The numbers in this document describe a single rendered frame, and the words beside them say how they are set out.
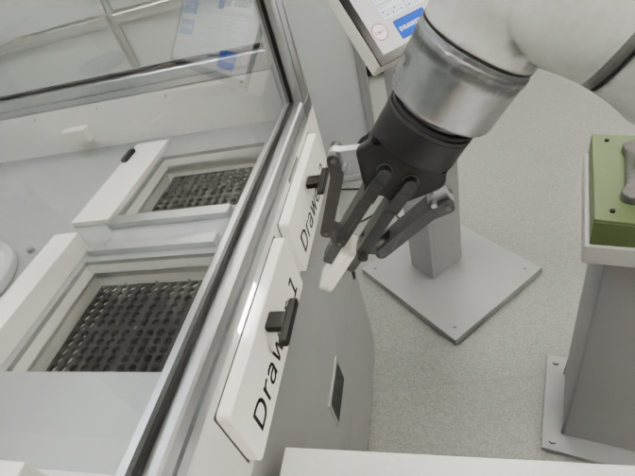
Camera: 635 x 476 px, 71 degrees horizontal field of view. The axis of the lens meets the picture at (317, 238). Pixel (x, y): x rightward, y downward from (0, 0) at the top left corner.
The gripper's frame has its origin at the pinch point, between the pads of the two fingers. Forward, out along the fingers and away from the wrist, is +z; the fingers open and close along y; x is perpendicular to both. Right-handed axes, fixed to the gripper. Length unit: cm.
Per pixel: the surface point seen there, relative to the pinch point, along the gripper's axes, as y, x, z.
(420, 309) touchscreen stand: -57, -72, 79
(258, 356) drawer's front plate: 3.7, 5.0, 15.3
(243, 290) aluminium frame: 8.4, -0.7, 11.3
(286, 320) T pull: 1.8, 0.3, 12.8
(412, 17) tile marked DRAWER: -7, -78, -5
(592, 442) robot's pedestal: -94, -26, 55
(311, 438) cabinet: -12.7, 1.3, 41.9
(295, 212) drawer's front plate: 4.4, -21.5, 14.2
